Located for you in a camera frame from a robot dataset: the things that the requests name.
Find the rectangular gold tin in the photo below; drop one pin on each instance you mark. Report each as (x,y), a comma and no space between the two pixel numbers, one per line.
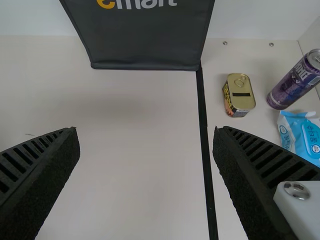
(242,97)

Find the blue wet wipes pack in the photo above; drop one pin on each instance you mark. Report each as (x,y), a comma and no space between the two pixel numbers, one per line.
(297,132)

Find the dark grey bag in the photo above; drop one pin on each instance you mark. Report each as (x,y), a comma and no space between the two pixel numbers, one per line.
(142,35)

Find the purple can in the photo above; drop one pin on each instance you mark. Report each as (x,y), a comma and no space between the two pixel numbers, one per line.
(292,85)

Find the black strip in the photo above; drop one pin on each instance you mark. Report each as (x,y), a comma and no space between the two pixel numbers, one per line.
(203,112)

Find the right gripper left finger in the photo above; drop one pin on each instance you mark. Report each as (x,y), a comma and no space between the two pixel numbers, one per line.
(32,175)

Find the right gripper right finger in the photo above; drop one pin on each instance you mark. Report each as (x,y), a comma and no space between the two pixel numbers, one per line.
(255,175)

